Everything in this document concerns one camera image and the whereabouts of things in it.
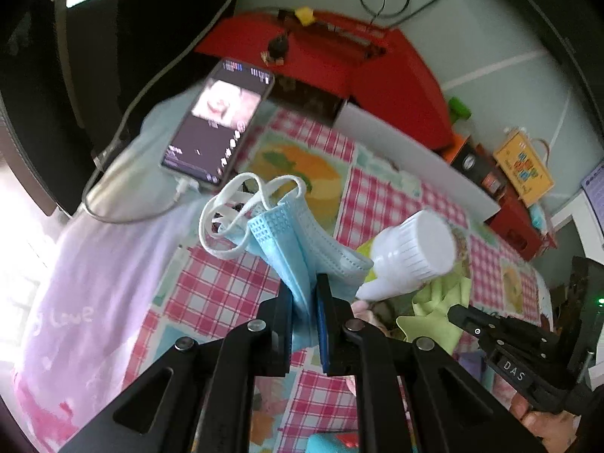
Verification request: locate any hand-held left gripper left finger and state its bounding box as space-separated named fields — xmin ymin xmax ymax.
xmin=59 ymin=283 xmax=296 ymax=453

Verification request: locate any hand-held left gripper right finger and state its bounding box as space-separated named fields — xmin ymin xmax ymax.
xmin=315 ymin=274 xmax=545 ymax=453

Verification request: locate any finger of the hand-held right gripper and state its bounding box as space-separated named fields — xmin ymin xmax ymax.
xmin=446 ymin=304 xmax=558 ymax=351
xmin=479 ymin=336 xmax=568 ymax=388

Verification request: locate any light green cloth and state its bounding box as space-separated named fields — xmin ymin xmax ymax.
xmin=356 ymin=240 xmax=473 ymax=354

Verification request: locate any blue face mask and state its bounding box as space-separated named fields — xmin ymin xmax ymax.
xmin=198 ymin=173 xmax=374 ymax=352

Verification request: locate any person's right hand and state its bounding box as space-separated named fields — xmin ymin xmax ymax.
xmin=510 ymin=391 xmax=595 ymax=453

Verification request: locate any printed checkered tablecloth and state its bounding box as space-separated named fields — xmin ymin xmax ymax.
xmin=14 ymin=94 xmax=555 ymax=453

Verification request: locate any red gift box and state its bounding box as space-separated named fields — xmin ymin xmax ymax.
xmin=486 ymin=193 xmax=543 ymax=260

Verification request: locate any teal wet wipes packet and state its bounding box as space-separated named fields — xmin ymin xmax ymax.
xmin=307 ymin=431 xmax=364 ymax=453

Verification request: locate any white shelf desk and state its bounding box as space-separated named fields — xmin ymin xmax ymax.
xmin=550 ymin=189 xmax=604 ymax=265

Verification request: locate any blue wet wipes pack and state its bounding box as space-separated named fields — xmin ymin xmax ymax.
xmin=528 ymin=203 xmax=550 ymax=232

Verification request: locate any white plastic bottle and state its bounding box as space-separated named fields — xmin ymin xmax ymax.
xmin=354 ymin=209 xmax=458 ymax=303

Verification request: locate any purple perforated basket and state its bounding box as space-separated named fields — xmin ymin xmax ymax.
xmin=580 ymin=160 xmax=604 ymax=199

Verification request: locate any black cardboard box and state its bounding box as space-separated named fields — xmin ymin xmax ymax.
xmin=444 ymin=134 xmax=508 ymax=199

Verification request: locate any white board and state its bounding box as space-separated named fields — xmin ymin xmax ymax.
xmin=330 ymin=99 xmax=501 ymax=222

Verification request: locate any black smartphone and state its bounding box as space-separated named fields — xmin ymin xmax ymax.
xmin=159 ymin=59 xmax=276 ymax=187

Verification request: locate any green dumbbell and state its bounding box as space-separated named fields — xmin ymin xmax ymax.
xmin=446 ymin=97 xmax=473 ymax=121

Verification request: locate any large red flat box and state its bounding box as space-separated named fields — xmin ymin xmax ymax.
xmin=193 ymin=7 xmax=454 ymax=152

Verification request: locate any wooden box with handle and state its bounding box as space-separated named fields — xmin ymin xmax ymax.
xmin=493 ymin=125 xmax=555 ymax=206

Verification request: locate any phone charging cable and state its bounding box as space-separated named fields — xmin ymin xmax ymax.
xmin=82 ymin=33 xmax=227 ymax=223

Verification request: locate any white charging cable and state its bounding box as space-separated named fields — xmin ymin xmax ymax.
xmin=0 ymin=0 xmax=248 ymax=218

